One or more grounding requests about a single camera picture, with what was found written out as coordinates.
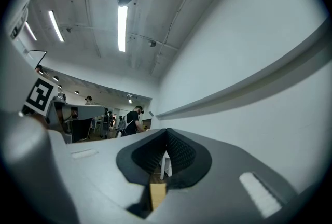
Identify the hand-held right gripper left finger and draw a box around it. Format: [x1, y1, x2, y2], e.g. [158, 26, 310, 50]
[48, 128, 168, 224]

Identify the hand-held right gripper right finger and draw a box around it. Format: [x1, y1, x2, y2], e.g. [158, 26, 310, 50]
[145, 128, 297, 224]

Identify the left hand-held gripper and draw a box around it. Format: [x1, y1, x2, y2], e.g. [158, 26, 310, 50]
[21, 78, 106, 144]

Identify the person's left forearm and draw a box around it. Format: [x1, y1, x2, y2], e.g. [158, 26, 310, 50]
[24, 113, 50, 130]

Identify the black panel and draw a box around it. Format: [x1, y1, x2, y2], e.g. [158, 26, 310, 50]
[71, 119, 92, 143]

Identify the long ceiling tube light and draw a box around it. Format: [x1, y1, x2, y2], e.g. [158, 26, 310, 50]
[117, 5, 128, 52]
[48, 10, 65, 43]
[24, 21, 38, 41]

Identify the person's light shirt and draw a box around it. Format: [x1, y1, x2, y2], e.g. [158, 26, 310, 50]
[2, 0, 37, 112]

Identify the white board black frame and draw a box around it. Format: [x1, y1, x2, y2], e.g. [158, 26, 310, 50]
[30, 49, 48, 70]

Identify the grey wall rail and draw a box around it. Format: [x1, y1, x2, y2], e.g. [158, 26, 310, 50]
[155, 17, 332, 120]

